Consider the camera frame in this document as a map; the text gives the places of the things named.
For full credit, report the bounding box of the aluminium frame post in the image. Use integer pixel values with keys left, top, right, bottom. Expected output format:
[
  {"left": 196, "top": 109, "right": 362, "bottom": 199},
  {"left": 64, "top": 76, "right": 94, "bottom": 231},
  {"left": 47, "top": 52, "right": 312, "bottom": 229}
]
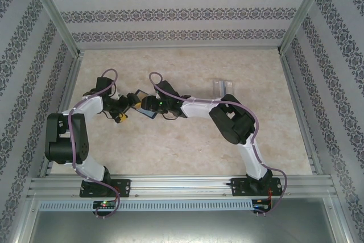
[
  {"left": 277, "top": 0, "right": 333, "bottom": 55},
  {"left": 24, "top": 0, "right": 85, "bottom": 57}
]

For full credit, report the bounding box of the circuit board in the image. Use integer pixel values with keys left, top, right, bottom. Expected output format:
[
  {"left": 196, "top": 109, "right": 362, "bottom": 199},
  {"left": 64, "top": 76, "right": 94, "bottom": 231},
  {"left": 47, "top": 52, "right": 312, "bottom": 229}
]
[
  {"left": 93, "top": 200, "right": 117, "bottom": 210},
  {"left": 253, "top": 199, "right": 273, "bottom": 212}
]

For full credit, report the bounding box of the right circuit board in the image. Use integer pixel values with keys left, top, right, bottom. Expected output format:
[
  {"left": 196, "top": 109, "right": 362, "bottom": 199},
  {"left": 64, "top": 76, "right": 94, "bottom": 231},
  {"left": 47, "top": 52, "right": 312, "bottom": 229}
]
[{"left": 253, "top": 199, "right": 273, "bottom": 212}]

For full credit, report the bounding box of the grey metal sheet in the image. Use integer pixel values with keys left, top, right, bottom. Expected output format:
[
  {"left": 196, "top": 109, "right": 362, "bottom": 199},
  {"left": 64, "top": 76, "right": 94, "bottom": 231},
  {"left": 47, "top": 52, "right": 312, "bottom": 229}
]
[{"left": 28, "top": 210, "right": 346, "bottom": 243}]

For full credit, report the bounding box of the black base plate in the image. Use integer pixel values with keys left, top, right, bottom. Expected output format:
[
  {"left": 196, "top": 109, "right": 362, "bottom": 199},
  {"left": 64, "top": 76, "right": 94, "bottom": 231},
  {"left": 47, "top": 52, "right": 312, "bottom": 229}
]
[
  {"left": 79, "top": 179, "right": 132, "bottom": 198},
  {"left": 231, "top": 177, "right": 284, "bottom": 197}
]

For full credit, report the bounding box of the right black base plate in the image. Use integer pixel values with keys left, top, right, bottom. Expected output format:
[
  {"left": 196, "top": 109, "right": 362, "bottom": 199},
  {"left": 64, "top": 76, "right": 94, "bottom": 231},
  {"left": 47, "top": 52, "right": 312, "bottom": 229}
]
[{"left": 231, "top": 177, "right": 284, "bottom": 197}]

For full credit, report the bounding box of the aluminium lower frame bar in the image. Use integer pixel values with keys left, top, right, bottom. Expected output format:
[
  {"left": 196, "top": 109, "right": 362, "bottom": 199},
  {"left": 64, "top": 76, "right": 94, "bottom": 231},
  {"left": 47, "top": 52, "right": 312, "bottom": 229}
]
[
  {"left": 13, "top": 194, "right": 39, "bottom": 243},
  {"left": 331, "top": 194, "right": 355, "bottom": 243}
]

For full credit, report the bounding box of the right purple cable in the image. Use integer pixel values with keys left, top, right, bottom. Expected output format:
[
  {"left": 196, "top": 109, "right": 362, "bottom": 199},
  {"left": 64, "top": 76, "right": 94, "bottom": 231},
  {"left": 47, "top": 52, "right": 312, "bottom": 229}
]
[{"left": 148, "top": 72, "right": 287, "bottom": 218}]

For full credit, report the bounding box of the left circuit board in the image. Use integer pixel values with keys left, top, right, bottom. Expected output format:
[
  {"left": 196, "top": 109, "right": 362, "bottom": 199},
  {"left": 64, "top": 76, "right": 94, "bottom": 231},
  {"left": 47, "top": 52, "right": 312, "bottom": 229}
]
[{"left": 93, "top": 200, "right": 117, "bottom": 210}]

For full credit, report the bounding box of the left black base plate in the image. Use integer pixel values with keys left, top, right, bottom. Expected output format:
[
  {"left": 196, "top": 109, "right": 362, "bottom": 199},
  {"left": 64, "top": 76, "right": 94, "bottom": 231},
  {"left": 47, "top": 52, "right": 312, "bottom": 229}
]
[{"left": 79, "top": 179, "right": 132, "bottom": 198}]

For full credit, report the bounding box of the aluminium table side rail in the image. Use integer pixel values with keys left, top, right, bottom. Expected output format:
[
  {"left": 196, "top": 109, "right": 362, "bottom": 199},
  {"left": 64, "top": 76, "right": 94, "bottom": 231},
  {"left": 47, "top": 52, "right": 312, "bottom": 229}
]
[
  {"left": 39, "top": 51, "right": 85, "bottom": 178},
  {"left": 279, "top": 51, "right": 324, "bottom": 176}
]

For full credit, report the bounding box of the slotted grey cable duct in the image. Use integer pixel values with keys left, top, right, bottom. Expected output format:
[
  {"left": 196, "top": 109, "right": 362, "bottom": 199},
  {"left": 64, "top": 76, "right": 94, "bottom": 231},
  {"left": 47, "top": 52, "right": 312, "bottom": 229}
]
[{"left": 38, "top": 199, "right": 254, "bottom": 212}]

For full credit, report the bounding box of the aluminium mounting rail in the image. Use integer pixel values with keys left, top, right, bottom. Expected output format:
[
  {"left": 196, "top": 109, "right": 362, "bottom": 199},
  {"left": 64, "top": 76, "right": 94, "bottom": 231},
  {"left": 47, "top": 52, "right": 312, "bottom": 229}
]
[{"left": 27, "top": 175, "right": 336, "bottom": 198}]

